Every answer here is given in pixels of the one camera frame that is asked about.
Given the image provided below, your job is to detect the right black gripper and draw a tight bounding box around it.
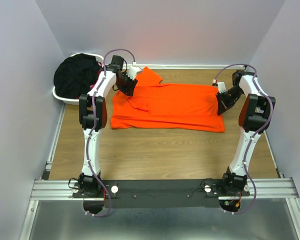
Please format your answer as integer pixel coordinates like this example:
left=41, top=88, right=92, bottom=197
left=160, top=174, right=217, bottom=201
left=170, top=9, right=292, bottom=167
left=215, top=86, right=244, bottom=116

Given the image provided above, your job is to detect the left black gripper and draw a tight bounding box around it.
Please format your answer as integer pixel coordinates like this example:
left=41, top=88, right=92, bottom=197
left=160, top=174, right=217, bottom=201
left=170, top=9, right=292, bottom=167
left=116, top=72, right=138, bottom=98

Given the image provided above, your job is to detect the orange t-shirt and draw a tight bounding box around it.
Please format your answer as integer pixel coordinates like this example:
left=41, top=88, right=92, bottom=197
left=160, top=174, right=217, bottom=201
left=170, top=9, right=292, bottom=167
left=110, top=67, right=226, bottom=133

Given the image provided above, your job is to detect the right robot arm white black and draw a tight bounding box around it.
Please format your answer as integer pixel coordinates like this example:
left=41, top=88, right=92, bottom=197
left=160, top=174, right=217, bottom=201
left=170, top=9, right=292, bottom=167
left=212, top=70, right=276, bottom=196

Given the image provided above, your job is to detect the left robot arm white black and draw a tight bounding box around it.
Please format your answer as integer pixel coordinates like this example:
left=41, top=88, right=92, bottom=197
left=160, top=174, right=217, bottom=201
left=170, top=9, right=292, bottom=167
left=78, top=55, right=142, bottom=198

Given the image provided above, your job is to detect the pink garment in basket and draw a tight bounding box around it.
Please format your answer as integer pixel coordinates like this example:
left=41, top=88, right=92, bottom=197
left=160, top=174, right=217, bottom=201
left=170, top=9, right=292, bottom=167
left=90, top=61, right=103, bottom=90

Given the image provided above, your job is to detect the black garment in basket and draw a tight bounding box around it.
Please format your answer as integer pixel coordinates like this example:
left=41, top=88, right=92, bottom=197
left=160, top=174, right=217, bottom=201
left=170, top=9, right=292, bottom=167
left=53, top=53, right=102, bottom=99

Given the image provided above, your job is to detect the white laundry basket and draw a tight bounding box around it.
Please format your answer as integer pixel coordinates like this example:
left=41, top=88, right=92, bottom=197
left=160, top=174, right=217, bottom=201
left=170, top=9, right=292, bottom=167
left=51, top=52, right=106, bottom=106

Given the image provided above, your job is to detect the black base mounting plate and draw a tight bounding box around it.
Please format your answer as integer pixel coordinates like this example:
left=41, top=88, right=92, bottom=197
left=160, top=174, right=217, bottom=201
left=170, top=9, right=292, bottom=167
left=68, top=178, right=250, bottom=214

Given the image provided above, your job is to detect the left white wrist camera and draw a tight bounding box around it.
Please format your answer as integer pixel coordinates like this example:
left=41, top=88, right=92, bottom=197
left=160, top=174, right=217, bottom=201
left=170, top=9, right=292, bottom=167
left=126, top=61, right=143, bottom=80

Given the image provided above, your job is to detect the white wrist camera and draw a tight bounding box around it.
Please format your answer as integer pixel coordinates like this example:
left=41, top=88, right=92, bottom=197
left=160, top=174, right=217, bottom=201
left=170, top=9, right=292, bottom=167
left=212, top=79, right=227, bottom=94
left=126, top=61, right=143, bottom=80

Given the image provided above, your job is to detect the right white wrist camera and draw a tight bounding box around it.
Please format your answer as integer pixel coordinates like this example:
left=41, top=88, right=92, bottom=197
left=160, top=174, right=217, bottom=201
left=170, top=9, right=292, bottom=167
left=212, top=79, right=227, bottom=94

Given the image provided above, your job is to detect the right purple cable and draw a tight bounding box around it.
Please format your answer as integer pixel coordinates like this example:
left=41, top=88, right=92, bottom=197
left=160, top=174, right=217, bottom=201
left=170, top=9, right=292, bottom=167
left=212, top=63, right=274, bottom=216

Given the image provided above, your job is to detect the aluminium rail frame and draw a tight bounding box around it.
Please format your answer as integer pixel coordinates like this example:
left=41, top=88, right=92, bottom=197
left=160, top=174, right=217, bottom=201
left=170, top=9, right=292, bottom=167
left=18, top=63, right=300, bottom=240

